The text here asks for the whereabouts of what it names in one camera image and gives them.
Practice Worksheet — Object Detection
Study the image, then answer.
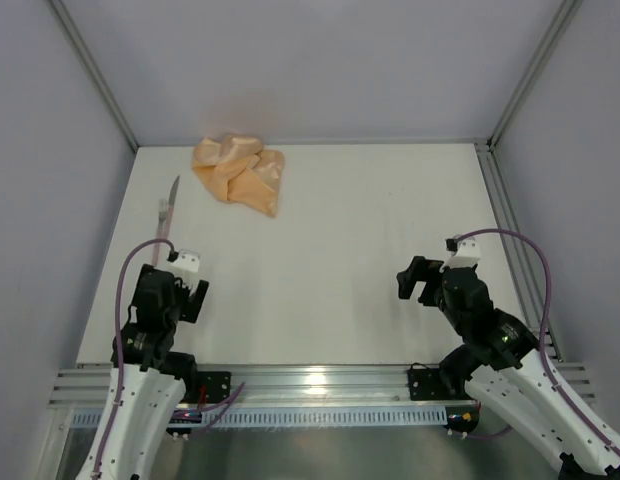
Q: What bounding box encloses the peach satin cloth napkin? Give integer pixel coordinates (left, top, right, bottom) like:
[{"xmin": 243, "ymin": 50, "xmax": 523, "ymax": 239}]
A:
[{"xmin": 191, "ymin": 135, "xmax": 285, "ymax": 218}]

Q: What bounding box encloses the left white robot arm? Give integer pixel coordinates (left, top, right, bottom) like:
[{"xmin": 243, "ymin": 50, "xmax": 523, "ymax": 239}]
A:
[{"xmin": 77, "ymin": 265, "xmax": 209, "ymax": 479}]

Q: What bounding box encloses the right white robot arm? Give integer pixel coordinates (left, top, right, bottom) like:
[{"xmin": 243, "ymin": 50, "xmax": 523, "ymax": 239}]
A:
[{"xmin": 397, "ymin": 256, "xmax": 620, "ymax": 479}]

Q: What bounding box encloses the left controller board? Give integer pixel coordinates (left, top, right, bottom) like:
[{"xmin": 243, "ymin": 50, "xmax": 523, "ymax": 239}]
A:
[{"xmin": 166, "ymin": 410, "xmax": 202, "ymax": 441}]

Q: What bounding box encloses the controller board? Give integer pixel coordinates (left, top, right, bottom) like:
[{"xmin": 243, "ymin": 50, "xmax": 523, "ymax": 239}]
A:
[
  {"xmin": 166, "ymin": 410, "xmax": 202, "ymax": 441},
  {"xmin": 444, "ymin": 402, "xmax": 481, "ymax": 435}
]

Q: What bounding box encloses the right controller board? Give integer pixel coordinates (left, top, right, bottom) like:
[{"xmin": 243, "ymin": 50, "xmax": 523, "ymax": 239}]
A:
[{"xmin": 444, "ymin": 402, "xmax": 481, "ymax": 435}]

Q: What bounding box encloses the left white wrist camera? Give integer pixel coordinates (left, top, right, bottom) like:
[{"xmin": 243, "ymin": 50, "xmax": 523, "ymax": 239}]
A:
[{"xmin": 167, "ymin": 249, "xmax": 201, "ymax": 285}]

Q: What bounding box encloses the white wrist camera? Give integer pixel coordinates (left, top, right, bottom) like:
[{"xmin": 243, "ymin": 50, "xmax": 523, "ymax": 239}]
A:
[
  {"xmin": 439, "ymin": 236, "xmax": 481, "ymax": 273},
  {"xmin": 167, "ymin": 249, "xmax": 201, "ymax": 285}
]

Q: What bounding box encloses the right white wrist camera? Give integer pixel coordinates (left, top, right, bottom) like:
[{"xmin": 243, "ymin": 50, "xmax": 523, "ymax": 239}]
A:
[{"xmin": 439, "ymin": 236, "xmax": 481, "ymax": 273}]

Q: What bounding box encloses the right side aluminium rail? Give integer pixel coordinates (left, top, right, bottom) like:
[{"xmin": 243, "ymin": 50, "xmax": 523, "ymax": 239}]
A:
[{"xmin": 475, "ymin": 143, "xmax": 545, "ymax": 333}]

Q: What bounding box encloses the aluminium rail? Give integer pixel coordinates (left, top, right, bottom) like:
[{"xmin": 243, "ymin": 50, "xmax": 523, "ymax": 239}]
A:
[
  {"xmin": 47, "ymin": 363, "xmax": 596, "ymax": 409},
  {"xmin": 475, "ymin": 143, "xmax": 545, "ymax": 333}
]

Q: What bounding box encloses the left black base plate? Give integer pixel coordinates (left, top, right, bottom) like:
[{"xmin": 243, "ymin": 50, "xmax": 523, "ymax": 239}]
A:
[{"xmin": 183, "ymin": 370, "xmax": 232, "ymax": 405}]

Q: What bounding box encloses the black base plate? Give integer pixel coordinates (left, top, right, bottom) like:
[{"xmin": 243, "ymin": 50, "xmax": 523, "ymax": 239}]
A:
[
  {"xmin": 183, "ymin": 370, "xmax": 232, "ymax": 405},
  {"xmin": 406, "ymin": 363, "xmax": 470, "ymax": 401}
]

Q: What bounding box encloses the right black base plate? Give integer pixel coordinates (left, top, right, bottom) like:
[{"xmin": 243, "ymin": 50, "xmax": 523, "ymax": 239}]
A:
[{"xmin": 406, "ymin": 363, "xmax": 470, "ymax": 401}]

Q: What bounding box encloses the pink handled table knife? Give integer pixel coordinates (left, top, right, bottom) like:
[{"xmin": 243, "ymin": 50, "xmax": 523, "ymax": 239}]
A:
[{"xmin": 161, "ymin": 176, "xmax": 180, "ymax": 239}]

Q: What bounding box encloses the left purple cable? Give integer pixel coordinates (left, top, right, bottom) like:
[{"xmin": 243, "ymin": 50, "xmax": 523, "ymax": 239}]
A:
[{"xmin": 92, "ymin": 238, "xmax": 247, "ymax": 479}]

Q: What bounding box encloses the slotted cable duct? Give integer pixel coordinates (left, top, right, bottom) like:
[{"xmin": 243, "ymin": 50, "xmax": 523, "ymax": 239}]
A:
[{"xmin": 69, "ymin": 403, "xmax": 449, "ymax": 429}]

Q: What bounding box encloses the front aluminium rail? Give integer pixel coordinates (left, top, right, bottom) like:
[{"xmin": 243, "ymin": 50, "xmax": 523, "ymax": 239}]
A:
[{"xmin": 47, "ymin": 363, "xmax": 596, "ymax": 409}]

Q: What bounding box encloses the left aluminium frame post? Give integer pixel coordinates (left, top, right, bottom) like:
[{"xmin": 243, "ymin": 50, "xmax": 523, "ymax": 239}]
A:
[{"xmin": 45, "ymin": 0, "xmax": 140, "ymax": 153}]

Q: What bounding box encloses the aluminium frame post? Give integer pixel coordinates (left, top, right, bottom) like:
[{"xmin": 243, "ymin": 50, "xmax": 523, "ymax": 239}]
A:
[
  {"xmin": 487, "ymin": 0, "xmax": 583, "ymax": 150},
  {"xmin": 45, "ymin": 0, "xmax": 140, "ymax": 153}
]

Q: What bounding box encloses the right aluminium frame post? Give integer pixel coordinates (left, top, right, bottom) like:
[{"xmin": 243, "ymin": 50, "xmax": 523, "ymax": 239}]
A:
[{"xmin": 487, "ymin": 0, "xmax": 583, "ymax": 150}]

